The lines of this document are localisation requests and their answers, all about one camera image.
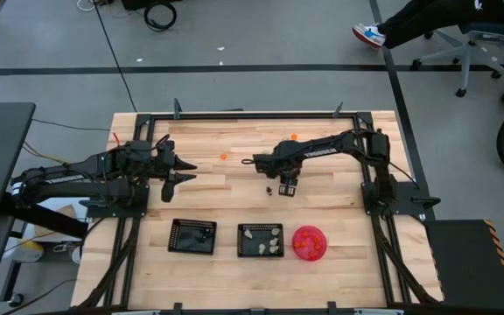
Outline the person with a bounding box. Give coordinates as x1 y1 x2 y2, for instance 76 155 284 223
382 0 504 50

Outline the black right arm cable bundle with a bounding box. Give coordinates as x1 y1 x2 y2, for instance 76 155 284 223
372 213 439 306

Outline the black slotted plastic basket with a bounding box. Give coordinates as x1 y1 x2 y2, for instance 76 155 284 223
167 218 218 256
236 222 285 258

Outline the black diagonal bar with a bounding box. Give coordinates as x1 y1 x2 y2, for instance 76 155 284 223
0 192 90 241

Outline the pink plastic bowl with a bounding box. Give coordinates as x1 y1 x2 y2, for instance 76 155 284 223
290 225 328 263

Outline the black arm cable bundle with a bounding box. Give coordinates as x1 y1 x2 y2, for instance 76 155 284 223
372 213 439 306
74 217 142 308

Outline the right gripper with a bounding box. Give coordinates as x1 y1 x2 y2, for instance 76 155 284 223
251 142 305 198

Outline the grey office chair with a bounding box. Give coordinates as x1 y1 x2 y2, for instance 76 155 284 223
411 0 504 98

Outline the black aluminium extrusion frame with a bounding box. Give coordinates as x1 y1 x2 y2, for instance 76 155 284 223
102 98 410 315

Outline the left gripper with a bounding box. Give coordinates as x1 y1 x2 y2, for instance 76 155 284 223
146 138 199 184

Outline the white cardboard box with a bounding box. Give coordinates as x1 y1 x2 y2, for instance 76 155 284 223
32 196 92 242

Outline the black coiled cable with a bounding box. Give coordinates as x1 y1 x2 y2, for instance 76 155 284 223
143 1 178 32

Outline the person's shoe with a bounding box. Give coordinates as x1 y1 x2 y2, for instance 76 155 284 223
351 24 388 50

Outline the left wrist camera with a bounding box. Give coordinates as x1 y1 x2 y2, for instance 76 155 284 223
160 173 179 204

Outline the thin black floor cable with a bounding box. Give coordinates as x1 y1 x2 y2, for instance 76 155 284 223
93 2 138 113

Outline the black left arm cable bundle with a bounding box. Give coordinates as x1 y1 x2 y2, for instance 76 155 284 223
74 217 142 308

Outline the yellow white bag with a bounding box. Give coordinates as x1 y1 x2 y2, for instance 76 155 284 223
4 239 46 264

